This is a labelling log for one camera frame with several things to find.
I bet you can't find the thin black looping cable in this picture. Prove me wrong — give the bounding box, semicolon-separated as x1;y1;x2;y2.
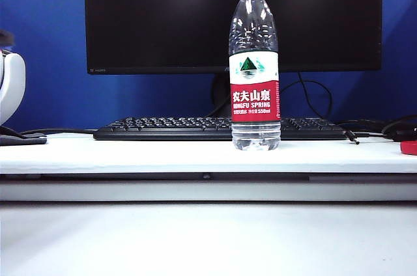
279;71;334;120

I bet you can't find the black computer monitor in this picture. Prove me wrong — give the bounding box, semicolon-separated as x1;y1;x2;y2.
83;0;383;76

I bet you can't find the thick black cable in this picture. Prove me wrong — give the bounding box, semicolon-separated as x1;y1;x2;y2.
19;128;97;136

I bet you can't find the black barrel plug cable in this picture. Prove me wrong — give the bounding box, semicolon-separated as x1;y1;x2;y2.
345;128;388;145

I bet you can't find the blue office partition panel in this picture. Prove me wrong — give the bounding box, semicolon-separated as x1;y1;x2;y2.
0;0;417;132

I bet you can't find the white desk fan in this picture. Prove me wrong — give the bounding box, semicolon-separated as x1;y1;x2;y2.
0;48;27;126

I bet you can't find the clear plastic water bottle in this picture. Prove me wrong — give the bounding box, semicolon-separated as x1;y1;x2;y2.
229;0;281;152

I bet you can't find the black computer keyboard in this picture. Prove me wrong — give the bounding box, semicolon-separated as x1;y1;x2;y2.
93;116;348;141

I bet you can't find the black cable bundle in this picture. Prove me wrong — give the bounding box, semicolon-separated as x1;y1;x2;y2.
335;113;417;143

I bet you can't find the red bottle cap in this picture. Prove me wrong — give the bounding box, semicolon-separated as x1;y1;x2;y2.
400;141;417;156

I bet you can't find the black monitor stand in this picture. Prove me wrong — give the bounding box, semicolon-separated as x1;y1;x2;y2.
210;72;233;117

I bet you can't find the white raised desk board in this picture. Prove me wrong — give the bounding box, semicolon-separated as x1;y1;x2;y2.
0;131;417;174

